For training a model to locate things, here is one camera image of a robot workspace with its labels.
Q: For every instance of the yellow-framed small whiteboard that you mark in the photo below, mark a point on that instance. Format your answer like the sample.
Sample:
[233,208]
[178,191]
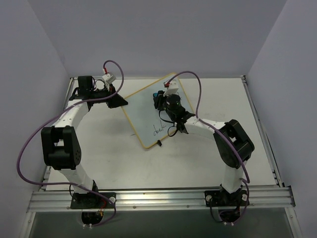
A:
[148,123]

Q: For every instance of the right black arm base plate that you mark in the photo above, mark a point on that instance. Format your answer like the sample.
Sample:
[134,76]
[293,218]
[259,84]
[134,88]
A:
[222,198]

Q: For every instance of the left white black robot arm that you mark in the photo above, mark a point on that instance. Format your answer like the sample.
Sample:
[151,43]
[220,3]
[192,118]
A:
[61,148]

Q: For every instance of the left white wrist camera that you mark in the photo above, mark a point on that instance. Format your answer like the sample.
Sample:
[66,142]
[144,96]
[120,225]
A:
[108,78]

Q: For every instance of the aluminium table edge rail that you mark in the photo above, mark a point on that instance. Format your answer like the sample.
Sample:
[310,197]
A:
[264,137]

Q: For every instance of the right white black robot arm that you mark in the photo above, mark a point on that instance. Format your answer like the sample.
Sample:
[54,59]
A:
[234,145]

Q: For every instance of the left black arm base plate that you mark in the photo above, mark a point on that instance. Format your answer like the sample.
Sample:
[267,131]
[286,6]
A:
[88,201]

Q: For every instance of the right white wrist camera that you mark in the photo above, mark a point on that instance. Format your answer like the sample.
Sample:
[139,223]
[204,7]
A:
[171,88]

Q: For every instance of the front aluminium frame rail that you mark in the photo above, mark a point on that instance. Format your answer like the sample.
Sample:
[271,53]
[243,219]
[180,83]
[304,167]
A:
[160,200]

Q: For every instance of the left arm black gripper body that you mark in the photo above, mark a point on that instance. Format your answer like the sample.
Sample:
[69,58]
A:
[111,97]

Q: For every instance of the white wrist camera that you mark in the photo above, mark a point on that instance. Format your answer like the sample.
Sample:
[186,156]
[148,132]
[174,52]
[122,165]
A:
[108,78]
[171,88]

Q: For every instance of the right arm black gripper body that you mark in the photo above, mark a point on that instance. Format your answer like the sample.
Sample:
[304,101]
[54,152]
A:
[158,100]

